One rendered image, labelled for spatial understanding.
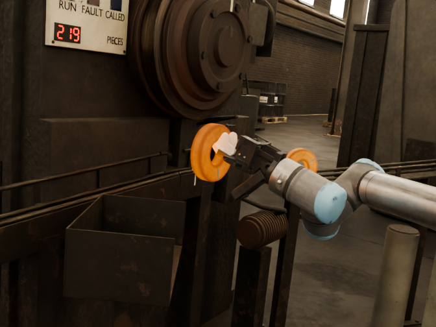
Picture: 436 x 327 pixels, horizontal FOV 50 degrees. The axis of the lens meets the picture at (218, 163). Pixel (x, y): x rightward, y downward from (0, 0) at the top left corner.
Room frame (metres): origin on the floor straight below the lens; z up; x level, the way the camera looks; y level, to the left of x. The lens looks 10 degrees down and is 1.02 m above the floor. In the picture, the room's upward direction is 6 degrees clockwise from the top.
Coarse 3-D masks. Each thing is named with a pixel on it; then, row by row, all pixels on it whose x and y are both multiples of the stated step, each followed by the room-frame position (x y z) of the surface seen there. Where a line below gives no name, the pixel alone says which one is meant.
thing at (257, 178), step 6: (258, 174) 1.11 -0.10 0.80; (264, 174) 1.12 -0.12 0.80; (246, 180) 1.13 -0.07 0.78; (252, 180) 1.12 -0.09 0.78; (258, 180) 1.11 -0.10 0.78; (264, 180) 1.12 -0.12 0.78; (240, 186) 1.14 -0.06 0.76; (246, 186) 1.13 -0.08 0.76; (252, 186) 1.12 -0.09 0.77; (258, 186) 1.15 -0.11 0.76; (234, 192) 1.15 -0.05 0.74; (240, 192) 1.14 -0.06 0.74; (246, 192) 1.13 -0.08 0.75; (234, 198) 1.15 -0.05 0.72; (240, 198) 1.15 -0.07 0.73
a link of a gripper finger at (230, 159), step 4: (220, 152) 1.17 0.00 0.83; (224, 152) 1.16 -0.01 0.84; (220, 156) 1.16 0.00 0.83; (224, 156) 1.15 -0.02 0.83; (228, 156) 1.15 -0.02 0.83; (232, 156) 1.15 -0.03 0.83; (224, 160) 1.15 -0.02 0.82; (228, 160) 1.14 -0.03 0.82; (232, 160) 1.14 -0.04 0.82; (232, 164) 1.13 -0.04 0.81; (236, 164) 1.14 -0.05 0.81
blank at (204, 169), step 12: (204, 132) 1.18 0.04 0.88; (216, 132) 1.20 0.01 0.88; (228, 132) 1.25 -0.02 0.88; (192, 144) 1.17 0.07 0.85; (204, 144) 1.16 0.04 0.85; (192, 156) 1.16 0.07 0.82; (204, 156) 1.17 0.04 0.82; (216, 156) 1.25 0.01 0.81; (192, 168) 1.18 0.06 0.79; (204, 168) 1.17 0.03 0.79; (216, 168) 1.21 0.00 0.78; (228, 168) 1.26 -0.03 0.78; (216, 180) 1.22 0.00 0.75
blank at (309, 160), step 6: (294, 150) 1.78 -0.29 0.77; (300, 150) 1.77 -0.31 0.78; (306, 150) 1.78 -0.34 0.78; (288, 156) 1.76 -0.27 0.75; (294, 156) 1.76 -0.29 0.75; (300, 156) 1.77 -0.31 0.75; (306, 156) 1.78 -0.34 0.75; (312, 156) 1.80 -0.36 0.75; (306, 162) 1.79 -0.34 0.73; (312, 162) 1.80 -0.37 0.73; (312, 168) 1.80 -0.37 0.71
